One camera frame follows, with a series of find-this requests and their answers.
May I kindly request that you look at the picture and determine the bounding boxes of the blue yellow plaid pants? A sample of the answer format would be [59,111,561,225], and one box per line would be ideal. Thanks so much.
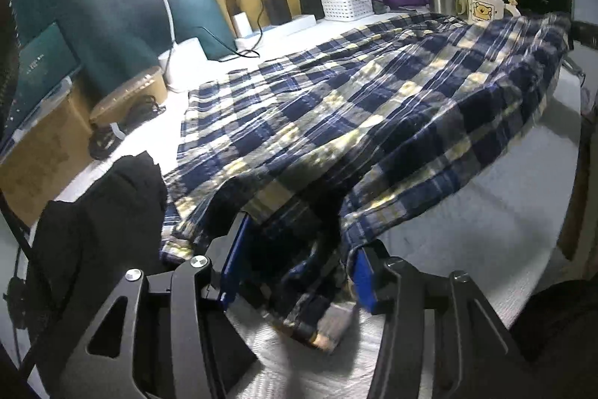
[159,13,571,352]

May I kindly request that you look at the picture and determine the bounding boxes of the black folded garment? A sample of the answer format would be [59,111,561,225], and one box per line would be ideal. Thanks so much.
[25,150,169,363]

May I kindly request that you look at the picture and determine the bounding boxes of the cardboard box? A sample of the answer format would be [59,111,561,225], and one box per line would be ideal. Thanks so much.
[1,88,91,226]

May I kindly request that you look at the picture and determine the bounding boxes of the beige lidded container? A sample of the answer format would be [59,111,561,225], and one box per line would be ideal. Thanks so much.
[89,66,167,126]

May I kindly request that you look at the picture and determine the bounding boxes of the computer monitor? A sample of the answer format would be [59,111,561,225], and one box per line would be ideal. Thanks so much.
[1,22,81,147]

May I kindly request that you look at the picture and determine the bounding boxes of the white power strip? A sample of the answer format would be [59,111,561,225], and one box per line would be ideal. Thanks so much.
[235,14,316,50]

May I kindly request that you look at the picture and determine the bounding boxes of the white USB charger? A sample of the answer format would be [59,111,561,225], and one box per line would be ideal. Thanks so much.
[232,11,253,39]

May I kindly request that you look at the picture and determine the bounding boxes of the white bear mug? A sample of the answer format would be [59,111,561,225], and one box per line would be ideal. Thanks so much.
[467,0,521,22]

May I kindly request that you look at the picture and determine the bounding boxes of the black power adapter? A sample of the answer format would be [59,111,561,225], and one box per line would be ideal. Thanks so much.
[265,0,292,25]

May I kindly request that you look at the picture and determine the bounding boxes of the coiled black cable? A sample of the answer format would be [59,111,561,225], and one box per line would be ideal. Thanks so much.
[87,94,167,161]

